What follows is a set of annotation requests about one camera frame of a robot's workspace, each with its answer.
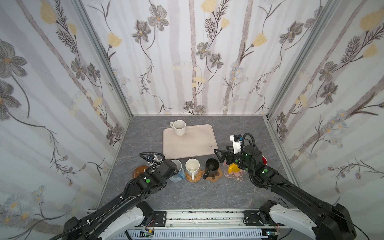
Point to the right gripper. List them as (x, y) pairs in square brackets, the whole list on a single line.
[(227, 155)]

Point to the black mug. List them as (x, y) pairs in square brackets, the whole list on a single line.
[(211, 168)]

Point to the yellow mug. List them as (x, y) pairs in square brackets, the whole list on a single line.
[(233, 168)]

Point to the brown paw-shaped coaster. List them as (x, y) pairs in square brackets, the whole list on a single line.
[(218, 175)]

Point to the beige plastic tray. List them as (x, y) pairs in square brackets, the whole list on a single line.
[(198, 141)]

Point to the pink flower coaster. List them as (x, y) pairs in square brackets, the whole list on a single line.
[(237, 176)]

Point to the white mug red inside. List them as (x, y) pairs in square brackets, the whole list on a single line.
[(265, 161)]

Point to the light blue mug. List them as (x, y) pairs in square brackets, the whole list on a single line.
[(180, 175)]

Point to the white speckled mug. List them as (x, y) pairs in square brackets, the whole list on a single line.
[(179, 127)]

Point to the brown wooden round coaster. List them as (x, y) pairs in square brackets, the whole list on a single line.
[(139, 170)]

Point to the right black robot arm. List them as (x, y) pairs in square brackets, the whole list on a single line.
[(315, 218)]

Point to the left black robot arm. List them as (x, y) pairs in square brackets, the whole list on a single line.
[(153, 179)]

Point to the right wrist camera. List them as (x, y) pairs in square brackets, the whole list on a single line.
[(237, 143)]

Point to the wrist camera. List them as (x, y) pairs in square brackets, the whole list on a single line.
[(237, 143), (153, 159)]

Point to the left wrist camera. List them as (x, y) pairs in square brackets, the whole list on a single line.
[(153, 159)]

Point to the white slotted cable duct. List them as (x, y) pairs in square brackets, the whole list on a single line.
[(194, 234)]

